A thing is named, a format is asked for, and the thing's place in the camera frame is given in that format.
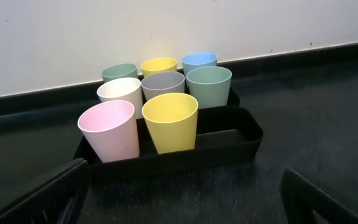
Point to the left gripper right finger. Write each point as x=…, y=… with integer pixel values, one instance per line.
x=306, y=202

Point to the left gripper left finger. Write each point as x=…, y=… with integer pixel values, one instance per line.
x=42, y=199

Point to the pink cup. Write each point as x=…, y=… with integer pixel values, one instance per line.
x=110, y=140

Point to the black tray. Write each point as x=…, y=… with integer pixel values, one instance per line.
x=225, y=146

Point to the white cup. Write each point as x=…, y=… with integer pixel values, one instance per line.
x=121, y=91

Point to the yellow cup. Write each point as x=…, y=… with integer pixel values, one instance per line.
x=158, y=67
x=172, y=133

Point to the green cup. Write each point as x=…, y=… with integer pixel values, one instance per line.
x=210, y=91
x=120, y=73

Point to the grey cup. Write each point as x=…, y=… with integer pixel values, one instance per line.
x=162, y=87

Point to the blue cup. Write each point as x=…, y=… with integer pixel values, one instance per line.
x=197, y=62

